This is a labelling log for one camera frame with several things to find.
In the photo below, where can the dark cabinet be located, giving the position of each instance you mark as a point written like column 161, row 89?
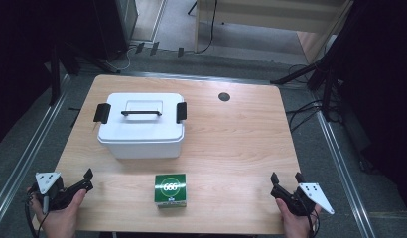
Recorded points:
column 125, row 20

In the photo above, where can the light wooden furniture frame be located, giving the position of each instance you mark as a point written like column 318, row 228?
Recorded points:
column 274, row 13

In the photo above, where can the person's right hand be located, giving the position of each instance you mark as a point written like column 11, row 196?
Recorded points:
column 296, row 226

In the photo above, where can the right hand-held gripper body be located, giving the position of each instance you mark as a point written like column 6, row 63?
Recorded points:
column 315, row 196

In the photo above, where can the metal floor rail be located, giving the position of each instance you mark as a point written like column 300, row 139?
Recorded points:
column 26, row 158
column 343, row 172
column 198, row 78

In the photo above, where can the green square carton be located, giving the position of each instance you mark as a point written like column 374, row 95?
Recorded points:
column 170, row 188

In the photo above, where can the white plastic storage box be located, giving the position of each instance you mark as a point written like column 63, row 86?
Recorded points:
column 142, row 150

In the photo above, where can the dark round table grommet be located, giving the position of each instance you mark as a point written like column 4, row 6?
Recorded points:
column 224, row 96

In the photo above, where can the black curtain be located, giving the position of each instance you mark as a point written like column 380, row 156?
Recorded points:
column 383, row 82
column 19, row 49

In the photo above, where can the black tape strip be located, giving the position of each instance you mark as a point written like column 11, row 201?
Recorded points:
column 140, row 47
column 154, row 48
column 180, row 52

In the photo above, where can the black metal stand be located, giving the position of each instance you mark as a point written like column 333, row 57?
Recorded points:
column 328, row 92
column 55, row 79

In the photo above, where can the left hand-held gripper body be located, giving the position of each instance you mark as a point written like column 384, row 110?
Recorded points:
column 46, row 181

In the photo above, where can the person's left hand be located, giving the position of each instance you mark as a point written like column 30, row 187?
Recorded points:
column 61, row 223

